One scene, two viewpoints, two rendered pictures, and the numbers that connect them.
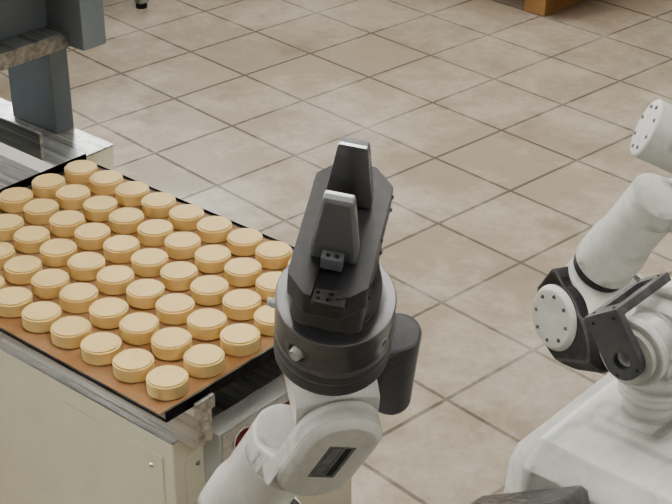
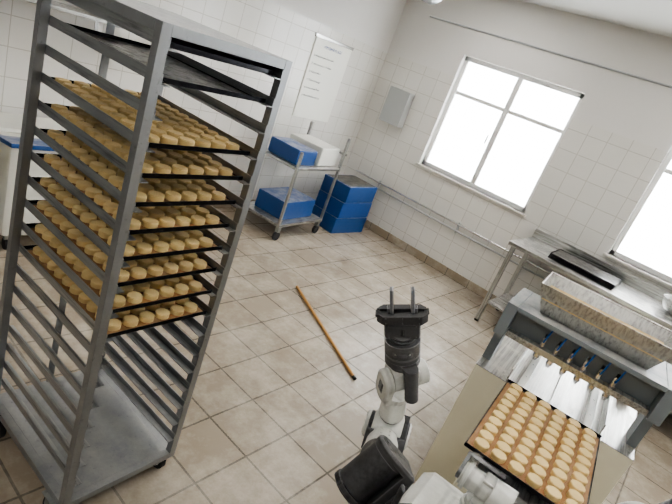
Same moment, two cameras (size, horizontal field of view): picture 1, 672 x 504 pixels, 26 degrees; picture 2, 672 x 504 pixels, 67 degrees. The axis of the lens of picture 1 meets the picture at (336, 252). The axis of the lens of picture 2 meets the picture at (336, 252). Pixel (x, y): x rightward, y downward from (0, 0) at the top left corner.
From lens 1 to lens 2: 109 cm
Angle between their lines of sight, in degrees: 68
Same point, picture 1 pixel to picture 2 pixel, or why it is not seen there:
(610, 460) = (429, 489)
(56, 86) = (638, 429)
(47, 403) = not seen: hidden behind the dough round
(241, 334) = (516, 466)
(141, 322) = (507, 439)
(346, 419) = (383, 372)
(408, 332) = (412, 371)
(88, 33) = (653, 416)
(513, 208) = not seen: outside the picture
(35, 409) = not seen: hidden behind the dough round
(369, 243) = (398, 315)
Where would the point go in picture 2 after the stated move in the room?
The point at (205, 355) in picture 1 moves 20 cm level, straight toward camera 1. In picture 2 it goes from (499, 454) to (447, 448)
